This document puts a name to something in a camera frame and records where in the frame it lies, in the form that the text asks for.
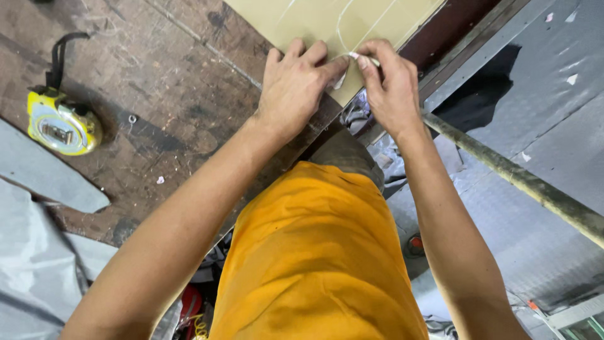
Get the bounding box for grey trousers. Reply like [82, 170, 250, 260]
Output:
[309, 127, 386, 193]

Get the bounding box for person's right hand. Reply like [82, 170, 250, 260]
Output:
[355, 39, 424, 142]

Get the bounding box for beige fabric sheet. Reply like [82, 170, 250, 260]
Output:
[223, 0, 447, 107]

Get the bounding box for bamboo pole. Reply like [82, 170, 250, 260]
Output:
[421, 111, 604, 250]

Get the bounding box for grey fabric sheet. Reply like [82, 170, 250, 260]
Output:
[0, 117, 182, 340]

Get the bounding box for black cloth piece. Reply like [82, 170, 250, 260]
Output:
[430, 44, 523, 139]

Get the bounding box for white tailor's chalk piece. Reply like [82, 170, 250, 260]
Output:
[348, 52, 381, 68]

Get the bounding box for red tool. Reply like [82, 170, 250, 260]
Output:
[179, 283, 204, 340]

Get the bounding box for orange shirt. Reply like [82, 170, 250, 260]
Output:
[208, 161, 430, 340]

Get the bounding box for grey textured mat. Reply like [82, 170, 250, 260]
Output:
[384, 0, 604, 340]

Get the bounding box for person's left hand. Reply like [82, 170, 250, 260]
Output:
[254, 38, 350, 146]

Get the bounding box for yellow coiled cable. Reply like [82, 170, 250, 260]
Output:
[191, 314, 209, 340]

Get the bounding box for yellow tape measure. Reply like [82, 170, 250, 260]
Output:
[26, 31, 103, 157]

